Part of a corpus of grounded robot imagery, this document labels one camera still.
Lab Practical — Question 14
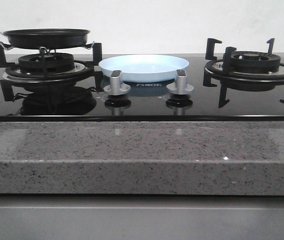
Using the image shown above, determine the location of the light blue plate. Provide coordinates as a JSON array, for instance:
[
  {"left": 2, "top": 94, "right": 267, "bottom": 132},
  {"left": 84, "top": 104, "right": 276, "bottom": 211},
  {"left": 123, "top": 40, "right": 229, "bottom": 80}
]
[{"left": 99, "top": 54, "right": 189, "bottom": 83}]

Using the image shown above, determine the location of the black frying pan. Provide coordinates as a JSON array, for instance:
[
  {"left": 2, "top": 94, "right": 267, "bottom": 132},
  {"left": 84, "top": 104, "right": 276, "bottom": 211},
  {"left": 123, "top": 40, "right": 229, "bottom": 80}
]
[{"left": 0, "top": 28, "right": 94, "bottom": 50}]

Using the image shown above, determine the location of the left silver stove knob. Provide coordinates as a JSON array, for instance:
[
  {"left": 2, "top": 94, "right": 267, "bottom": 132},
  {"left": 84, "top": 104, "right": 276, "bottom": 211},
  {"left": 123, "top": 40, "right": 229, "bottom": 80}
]
[{"left": 104, "top": 70, "right": 131, "bottom": 96}]

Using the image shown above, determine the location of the silver stove knob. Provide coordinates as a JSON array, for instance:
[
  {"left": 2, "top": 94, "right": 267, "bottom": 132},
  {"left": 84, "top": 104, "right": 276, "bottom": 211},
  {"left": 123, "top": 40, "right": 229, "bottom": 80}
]
[
  {"left": 166, "top": 69, "right": 194, "bottom": 95},
  {"left": 104, "top": 70, "right": 131, "bottom": 96}
]

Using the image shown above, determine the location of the right silver stove knob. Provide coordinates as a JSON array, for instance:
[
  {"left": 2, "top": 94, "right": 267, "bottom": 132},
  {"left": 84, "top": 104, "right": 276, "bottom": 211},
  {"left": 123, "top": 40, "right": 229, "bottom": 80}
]
[{"left": 166, "top": 69, "right": 194, "bottom": 95}]

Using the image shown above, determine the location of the black glass cooktop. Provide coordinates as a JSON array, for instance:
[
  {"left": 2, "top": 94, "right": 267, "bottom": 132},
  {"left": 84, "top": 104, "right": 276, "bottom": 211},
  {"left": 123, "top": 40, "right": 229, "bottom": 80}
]
[{"left": 0, "top": 54, "right": 284, "bottom": 122}]

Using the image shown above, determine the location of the left black pan support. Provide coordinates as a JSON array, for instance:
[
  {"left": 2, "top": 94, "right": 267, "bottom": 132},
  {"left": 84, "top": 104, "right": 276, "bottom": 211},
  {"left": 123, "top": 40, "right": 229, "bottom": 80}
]
[{"left": 0, "top": 43, "right": 102, "bottom": 84}]

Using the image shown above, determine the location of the black pan support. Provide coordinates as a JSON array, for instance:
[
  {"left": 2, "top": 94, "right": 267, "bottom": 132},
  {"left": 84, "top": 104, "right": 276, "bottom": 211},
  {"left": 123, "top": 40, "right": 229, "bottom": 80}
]
[
  {"left": 203, "top": 38, "right": 284, "bottom": 108},
  {"left": 0, "top": 43, "right": 102, "bottom": 84}
]

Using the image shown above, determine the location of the right black pan support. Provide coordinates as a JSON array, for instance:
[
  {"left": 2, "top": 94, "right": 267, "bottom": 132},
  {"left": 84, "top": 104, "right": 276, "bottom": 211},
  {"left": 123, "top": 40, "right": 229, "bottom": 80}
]
[{"left": 203, "top": 38, "right": 284, "bottom": 108}]

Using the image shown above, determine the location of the left black gas burner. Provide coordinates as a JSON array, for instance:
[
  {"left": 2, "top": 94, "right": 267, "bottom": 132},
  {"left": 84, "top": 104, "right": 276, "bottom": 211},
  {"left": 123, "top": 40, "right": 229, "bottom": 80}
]
[{"left": 18, "top": 53, "right": 75, "bottom": 75}]

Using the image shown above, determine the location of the black gas burner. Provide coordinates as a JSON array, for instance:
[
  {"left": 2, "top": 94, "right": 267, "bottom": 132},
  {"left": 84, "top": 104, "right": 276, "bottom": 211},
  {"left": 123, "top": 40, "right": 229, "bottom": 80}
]
[
  {"left": 18, "top": 53, "right": 75, "bottom": 75},
  {"left": 230, "top": 51, "right": 281, "bottom": 74}
]

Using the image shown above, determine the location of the right black gas burner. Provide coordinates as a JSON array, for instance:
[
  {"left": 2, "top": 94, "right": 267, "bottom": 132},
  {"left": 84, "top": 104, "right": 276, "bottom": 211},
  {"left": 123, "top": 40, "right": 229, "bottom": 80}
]
[{"left": 230, "top": 51, "right": 281, "bottom": 74}]

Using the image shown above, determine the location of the chrome wire trivet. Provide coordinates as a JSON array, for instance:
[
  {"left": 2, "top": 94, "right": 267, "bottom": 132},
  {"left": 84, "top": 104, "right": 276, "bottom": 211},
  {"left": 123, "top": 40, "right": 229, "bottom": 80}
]
[{"left": 0, "top": 41, "right": 95, "bottom": 54}]

